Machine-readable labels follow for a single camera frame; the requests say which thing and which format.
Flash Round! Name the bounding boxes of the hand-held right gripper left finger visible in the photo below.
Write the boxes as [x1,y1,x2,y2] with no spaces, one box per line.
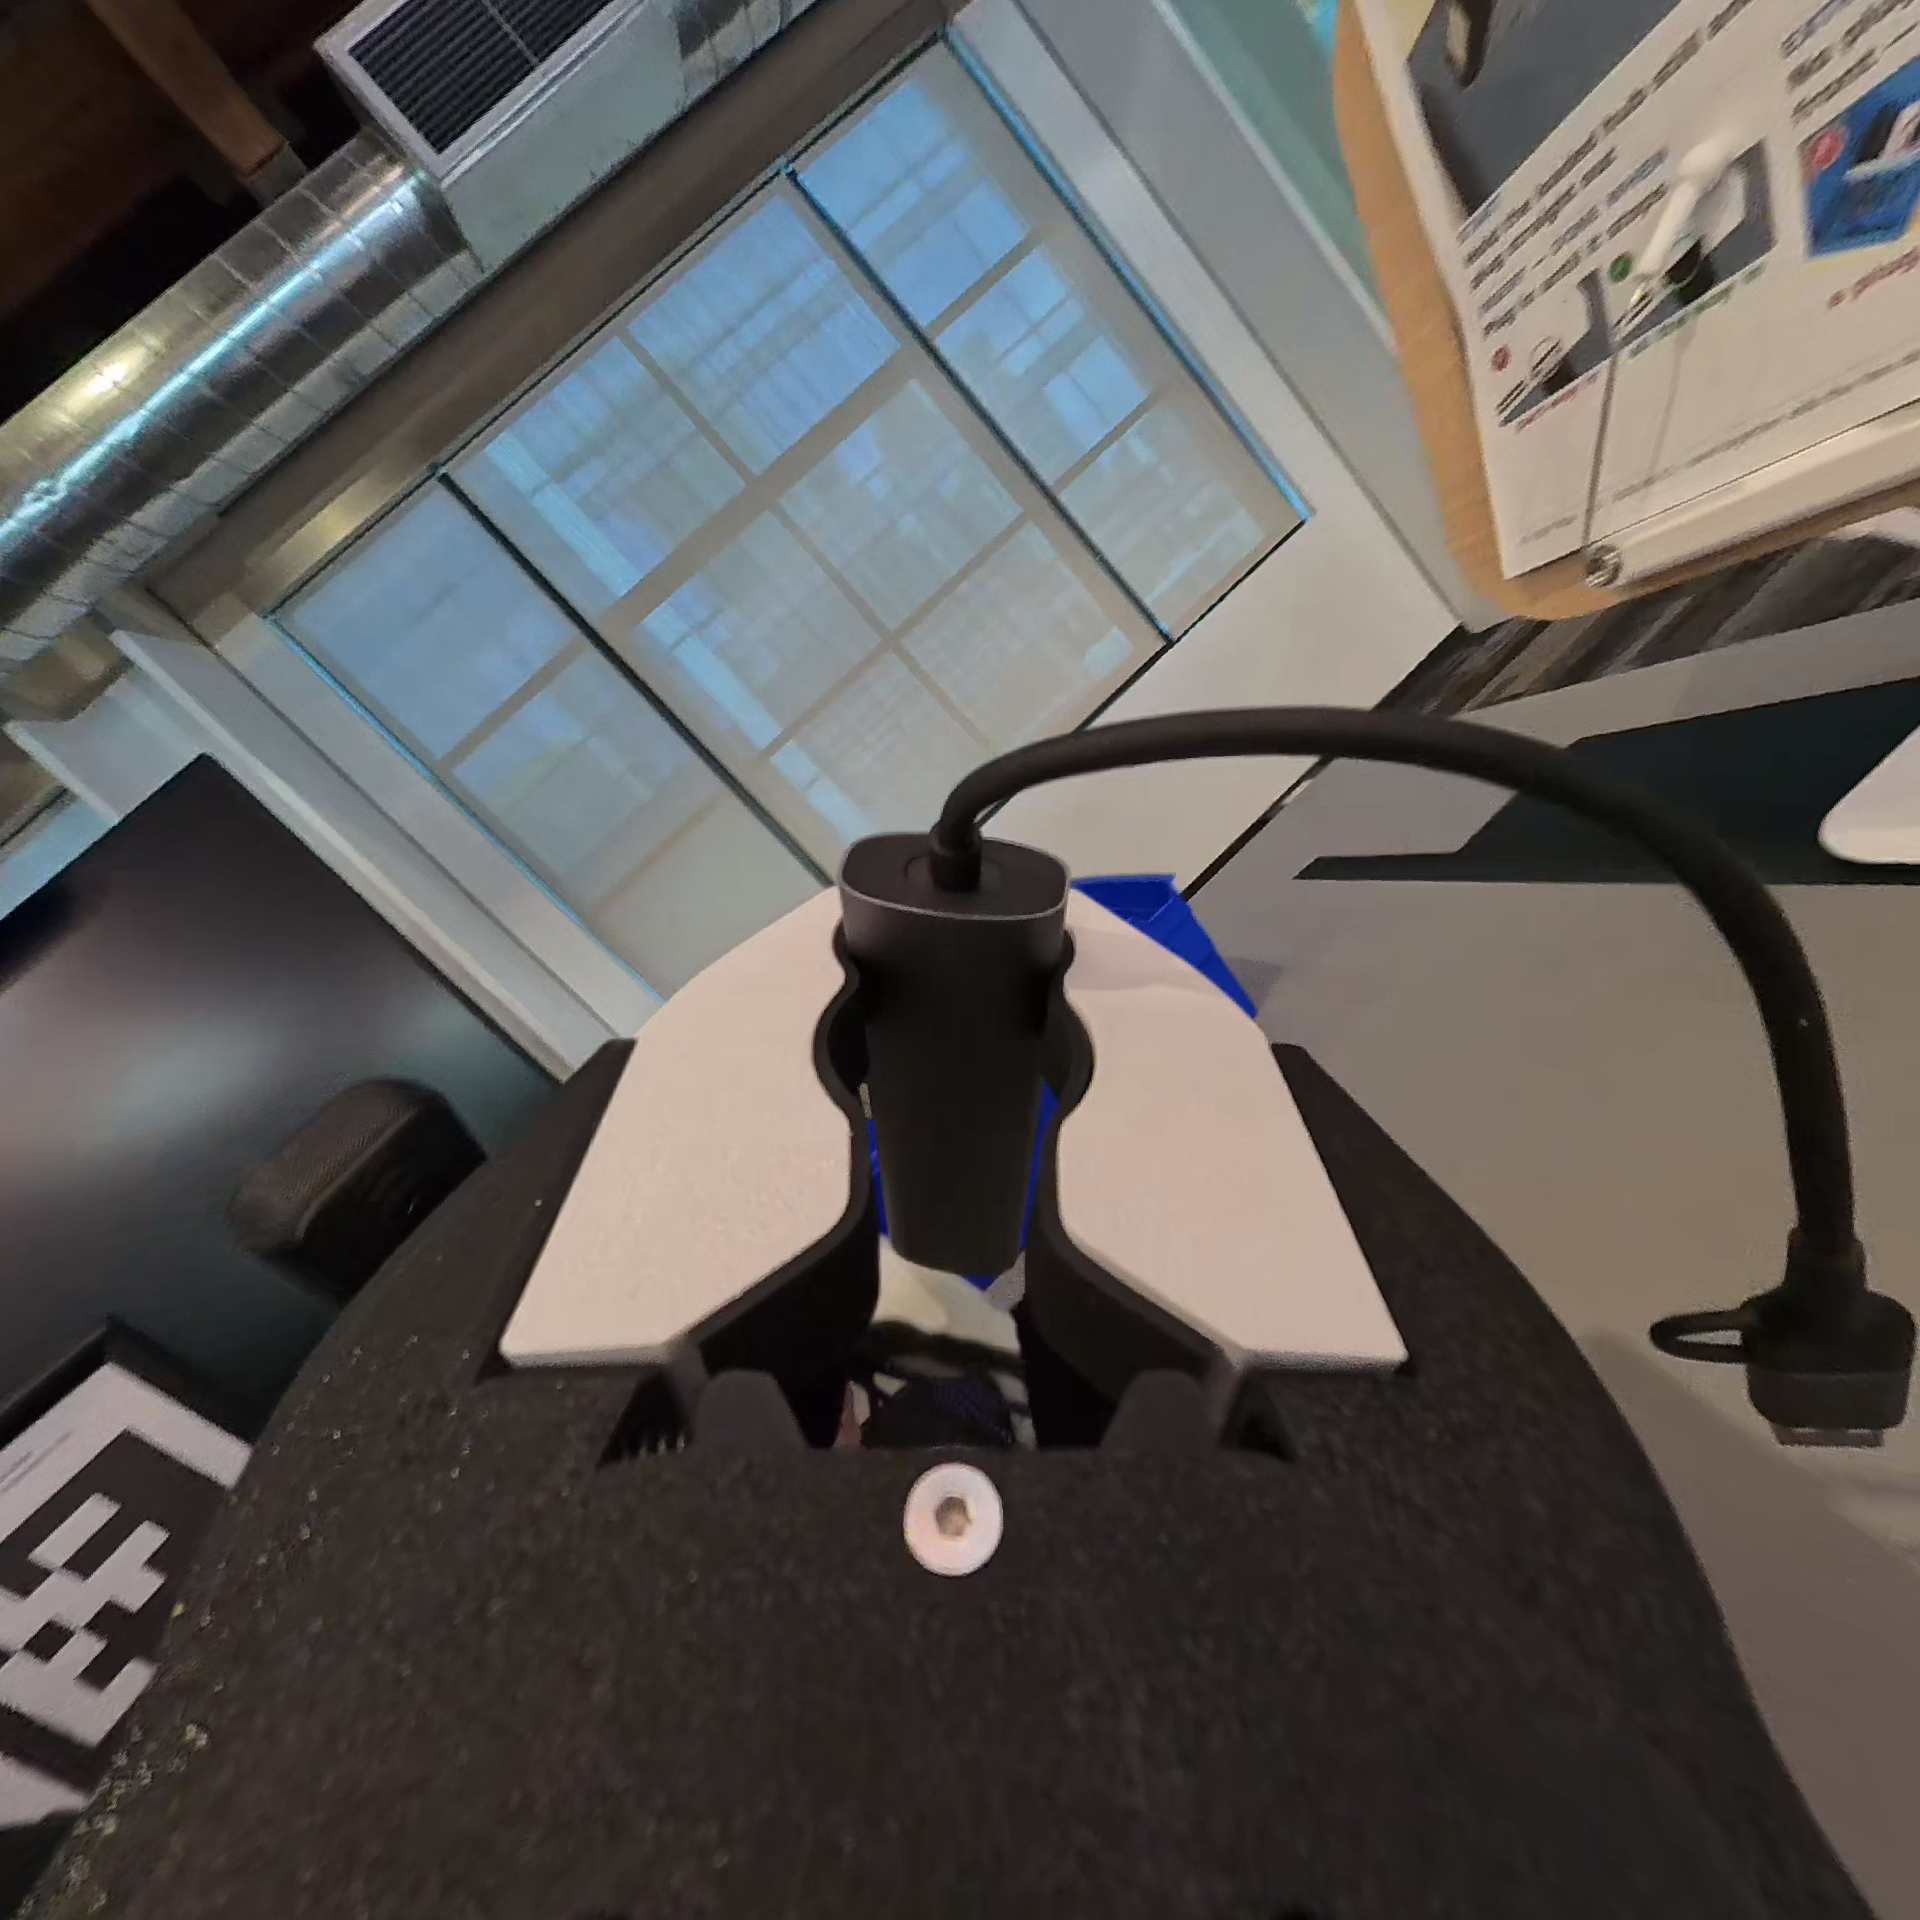
[499,885,878,1371]

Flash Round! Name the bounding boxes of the blue plastic storage bin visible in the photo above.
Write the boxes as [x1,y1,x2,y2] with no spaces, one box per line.
[869,876,1276,1295]

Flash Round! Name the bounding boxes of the large grid window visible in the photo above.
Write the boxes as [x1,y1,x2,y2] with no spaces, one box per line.
[272,35,1307,1000]

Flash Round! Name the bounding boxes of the white tag sign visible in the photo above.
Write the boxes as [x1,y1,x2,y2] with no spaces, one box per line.
[0,1319,255,1824]

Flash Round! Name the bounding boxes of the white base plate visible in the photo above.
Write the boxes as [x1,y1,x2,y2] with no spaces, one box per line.
[1819,740,1920,869]

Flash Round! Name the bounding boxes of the wooden backing board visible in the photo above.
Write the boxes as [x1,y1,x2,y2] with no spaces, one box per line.
[1333,0,1920,634]

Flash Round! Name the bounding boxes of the large black wall screen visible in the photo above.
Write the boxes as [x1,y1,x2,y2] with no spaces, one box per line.
[0,759,571,1503]

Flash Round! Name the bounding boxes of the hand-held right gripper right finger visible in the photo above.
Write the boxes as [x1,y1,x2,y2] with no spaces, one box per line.
[1030,900,1410,1371]

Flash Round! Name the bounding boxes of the white air vent unit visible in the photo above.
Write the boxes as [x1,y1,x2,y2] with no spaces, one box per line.
[315,0,684,230]

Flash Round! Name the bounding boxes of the slim silver air duct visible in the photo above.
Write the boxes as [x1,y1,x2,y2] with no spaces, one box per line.
[0,0,843,722]

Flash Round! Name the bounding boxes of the grey usb hub with cable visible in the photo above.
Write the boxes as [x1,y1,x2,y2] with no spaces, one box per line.
[835,708,1920,1452]

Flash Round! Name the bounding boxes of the instruction sheet acrylic stand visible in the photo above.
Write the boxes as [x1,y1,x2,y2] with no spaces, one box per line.
[1402,0,1920,588]

